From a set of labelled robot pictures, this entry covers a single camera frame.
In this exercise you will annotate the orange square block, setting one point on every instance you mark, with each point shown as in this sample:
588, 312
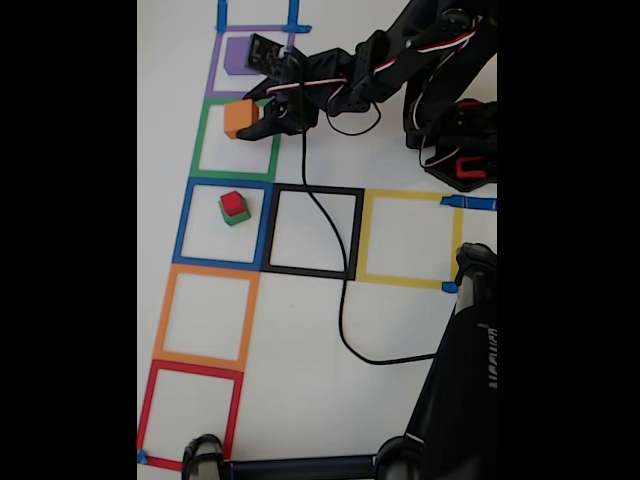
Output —
239, 116

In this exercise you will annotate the small red cube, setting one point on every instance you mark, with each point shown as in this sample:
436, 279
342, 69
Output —
231, 201

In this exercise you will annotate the green square block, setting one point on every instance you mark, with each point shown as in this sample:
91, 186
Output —
235, 220

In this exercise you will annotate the blue tape strip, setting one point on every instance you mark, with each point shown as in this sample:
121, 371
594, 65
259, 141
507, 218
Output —
475, 203
142, 456
222, 12
449, 287
302, 29
294, 12

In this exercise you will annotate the large purple square block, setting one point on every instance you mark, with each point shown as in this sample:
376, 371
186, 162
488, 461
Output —
235, 55

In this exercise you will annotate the black tripod stand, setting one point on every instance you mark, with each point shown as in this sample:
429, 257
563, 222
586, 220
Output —
450, 400

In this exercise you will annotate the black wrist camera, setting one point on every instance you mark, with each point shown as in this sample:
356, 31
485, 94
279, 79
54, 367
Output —
295, 115

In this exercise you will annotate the purple square frame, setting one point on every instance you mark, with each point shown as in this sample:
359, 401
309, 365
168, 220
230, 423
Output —
212, 75

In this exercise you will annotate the green square frame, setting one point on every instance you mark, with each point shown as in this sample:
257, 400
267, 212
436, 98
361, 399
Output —
232, 175

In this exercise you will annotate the blue square frame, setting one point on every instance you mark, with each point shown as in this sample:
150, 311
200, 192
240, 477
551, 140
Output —
220, 262

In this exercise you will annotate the black square frame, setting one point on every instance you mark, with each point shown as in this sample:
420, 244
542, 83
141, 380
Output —
310, 273

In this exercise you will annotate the yellow square frame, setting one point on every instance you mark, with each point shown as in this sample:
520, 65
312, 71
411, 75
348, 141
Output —
400, 281

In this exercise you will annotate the orange square frame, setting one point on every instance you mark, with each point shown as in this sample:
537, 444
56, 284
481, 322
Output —
200, 361

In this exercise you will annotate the red square frame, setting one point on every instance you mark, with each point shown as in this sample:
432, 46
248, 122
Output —
192, 369

